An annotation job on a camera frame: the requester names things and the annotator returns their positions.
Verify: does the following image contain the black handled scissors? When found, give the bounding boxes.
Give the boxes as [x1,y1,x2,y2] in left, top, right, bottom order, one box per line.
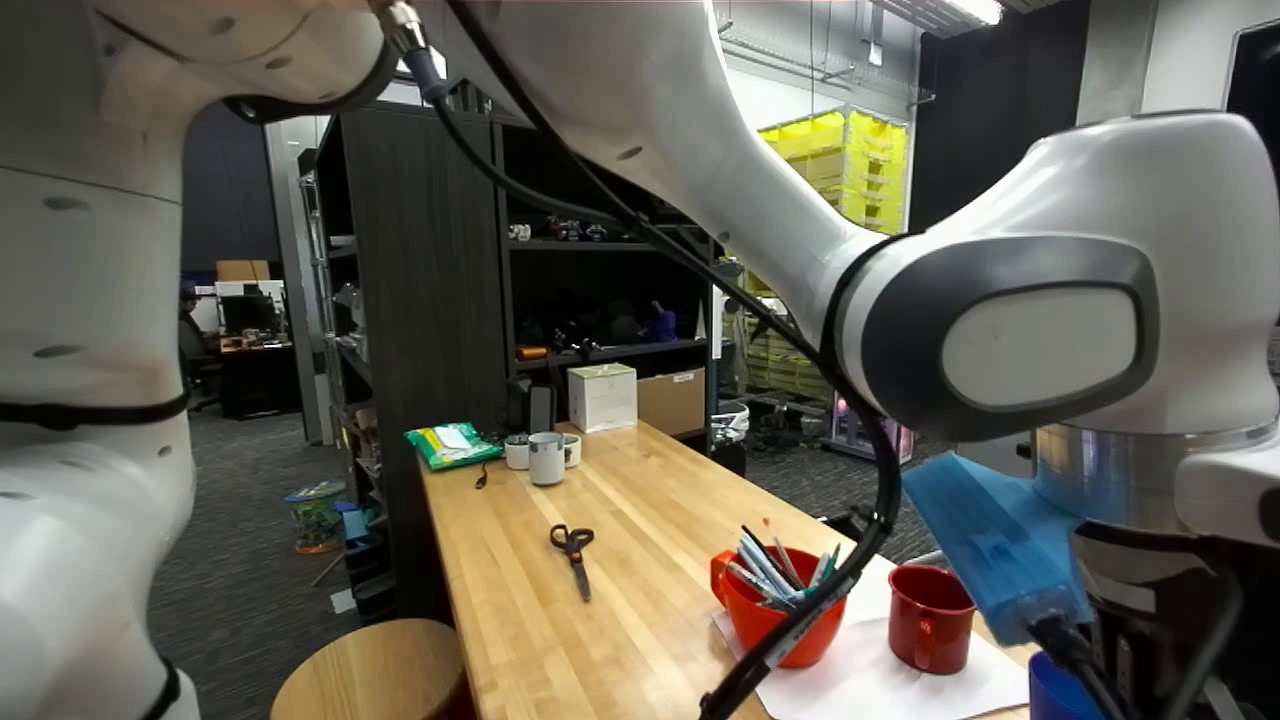
[545,521,601,608]

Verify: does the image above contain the green wipes package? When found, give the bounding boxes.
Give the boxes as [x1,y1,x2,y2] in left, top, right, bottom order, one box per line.
[402,421,508,477]

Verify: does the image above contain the round wooden stool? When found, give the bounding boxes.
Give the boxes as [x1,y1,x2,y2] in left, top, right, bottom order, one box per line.
[270,615,471,720]

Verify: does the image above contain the orange cup with handle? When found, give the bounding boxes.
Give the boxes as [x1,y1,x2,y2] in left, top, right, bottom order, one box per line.
[709,539,853,673]

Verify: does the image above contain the white paper sheet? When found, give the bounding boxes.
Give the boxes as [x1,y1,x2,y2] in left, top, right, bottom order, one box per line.
[712,554,1033,720]

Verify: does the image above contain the blue pen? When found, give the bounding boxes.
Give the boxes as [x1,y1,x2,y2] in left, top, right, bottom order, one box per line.
[737,521,803,608]

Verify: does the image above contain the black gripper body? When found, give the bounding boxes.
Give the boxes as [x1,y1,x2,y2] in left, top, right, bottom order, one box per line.
[1073,521,1280,720]

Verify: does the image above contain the blue plastic cup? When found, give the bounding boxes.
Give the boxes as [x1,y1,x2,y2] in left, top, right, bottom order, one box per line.
[1025,647,1114,720]

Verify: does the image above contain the white grey mug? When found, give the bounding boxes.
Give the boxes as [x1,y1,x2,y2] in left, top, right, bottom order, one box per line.
[524,428,576,491]

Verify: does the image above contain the black shelving unit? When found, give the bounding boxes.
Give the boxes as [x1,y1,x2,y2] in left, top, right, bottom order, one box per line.
[312,95,725,615]

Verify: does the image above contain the dark desk with monitor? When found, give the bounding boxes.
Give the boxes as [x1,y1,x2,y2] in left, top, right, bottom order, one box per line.
[186,258,303,421]

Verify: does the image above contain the white box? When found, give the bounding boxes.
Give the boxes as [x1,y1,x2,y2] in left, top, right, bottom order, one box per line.
[566,360,646,438]

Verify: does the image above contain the red mug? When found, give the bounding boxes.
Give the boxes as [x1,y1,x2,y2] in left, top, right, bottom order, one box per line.
[883,559,980,679]

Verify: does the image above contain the cardboard box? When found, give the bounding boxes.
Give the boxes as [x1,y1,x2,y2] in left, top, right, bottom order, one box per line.
[632,366,712,440]

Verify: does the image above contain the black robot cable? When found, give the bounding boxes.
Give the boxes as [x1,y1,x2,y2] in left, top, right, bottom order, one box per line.
[375,0,911,720]

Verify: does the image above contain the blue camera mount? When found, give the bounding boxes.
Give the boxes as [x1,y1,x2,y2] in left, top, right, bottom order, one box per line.
[901,448,1098,654]

